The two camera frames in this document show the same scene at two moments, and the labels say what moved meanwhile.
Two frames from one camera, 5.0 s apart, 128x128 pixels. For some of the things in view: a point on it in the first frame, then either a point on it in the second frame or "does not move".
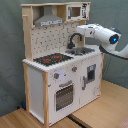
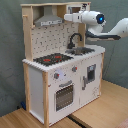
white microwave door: x=73 y=12 does not move
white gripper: x=89 y=29 to x=75 y=17
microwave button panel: x=84 y=10 does not move
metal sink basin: x=79 y=50 does not move
